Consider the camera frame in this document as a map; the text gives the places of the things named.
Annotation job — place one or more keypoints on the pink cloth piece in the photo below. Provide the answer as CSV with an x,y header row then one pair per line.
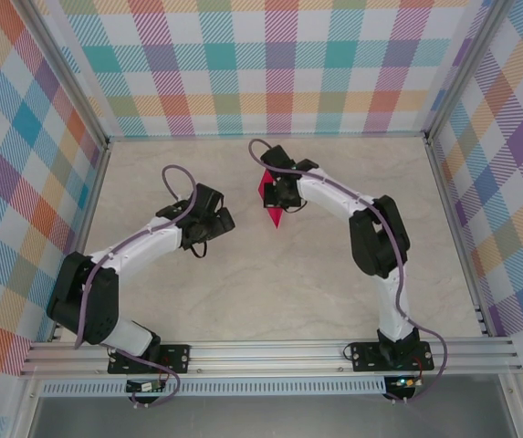
x,y
277,219

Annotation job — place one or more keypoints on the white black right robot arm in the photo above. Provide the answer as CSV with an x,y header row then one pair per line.
x,y
329,196

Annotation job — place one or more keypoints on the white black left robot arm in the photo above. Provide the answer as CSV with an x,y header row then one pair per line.
x,y
151,248

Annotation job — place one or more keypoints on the small green circuit board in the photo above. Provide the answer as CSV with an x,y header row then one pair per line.
x,y
404,382
144,387

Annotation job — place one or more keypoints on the grey metal panel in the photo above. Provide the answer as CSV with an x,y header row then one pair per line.
x,y
265,417

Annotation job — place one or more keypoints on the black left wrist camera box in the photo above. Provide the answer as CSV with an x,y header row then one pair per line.
x,y
208,198

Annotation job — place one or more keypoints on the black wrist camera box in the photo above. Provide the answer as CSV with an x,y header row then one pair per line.
x,y
277,157
208,198

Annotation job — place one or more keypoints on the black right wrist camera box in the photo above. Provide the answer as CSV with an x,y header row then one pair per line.
x,y
277,157

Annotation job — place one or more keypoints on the aluminium table edge rail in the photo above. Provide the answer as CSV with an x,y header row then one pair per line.
x,y
457,237
265,136
85,228

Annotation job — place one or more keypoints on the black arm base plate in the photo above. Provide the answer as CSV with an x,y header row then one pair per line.
x,y
179,358
366,362

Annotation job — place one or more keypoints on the wide aluminium base rail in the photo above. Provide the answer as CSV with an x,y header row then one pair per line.
x,y
265,358

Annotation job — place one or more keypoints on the aluminium frame post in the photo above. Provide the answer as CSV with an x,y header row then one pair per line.
x,y
67,73
464,68

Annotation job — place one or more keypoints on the aluminium frame leg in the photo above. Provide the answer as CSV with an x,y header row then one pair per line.
x,y
516,406
26,406

